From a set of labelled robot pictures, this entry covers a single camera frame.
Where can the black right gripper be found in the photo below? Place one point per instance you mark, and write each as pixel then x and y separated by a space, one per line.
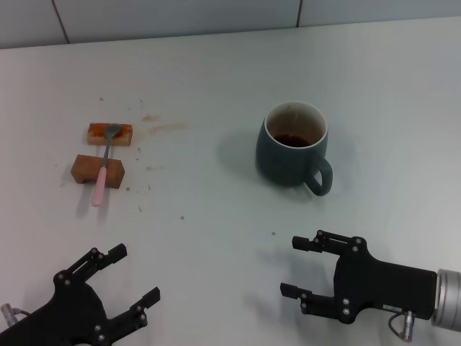
pixel 381 284

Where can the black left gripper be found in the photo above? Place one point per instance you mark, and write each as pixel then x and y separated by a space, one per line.
pixel 75 313

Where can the dark grey ceramic mug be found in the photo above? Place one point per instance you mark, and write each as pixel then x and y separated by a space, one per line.
pixel 281 162

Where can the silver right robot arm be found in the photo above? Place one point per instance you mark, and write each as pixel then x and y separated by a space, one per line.
pixel 450 299

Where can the brown notched wooden block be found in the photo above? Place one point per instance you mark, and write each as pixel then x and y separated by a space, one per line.
pixel 84 167

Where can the light stained wooden block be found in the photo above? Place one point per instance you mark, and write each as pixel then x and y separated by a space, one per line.
pixel 124 136

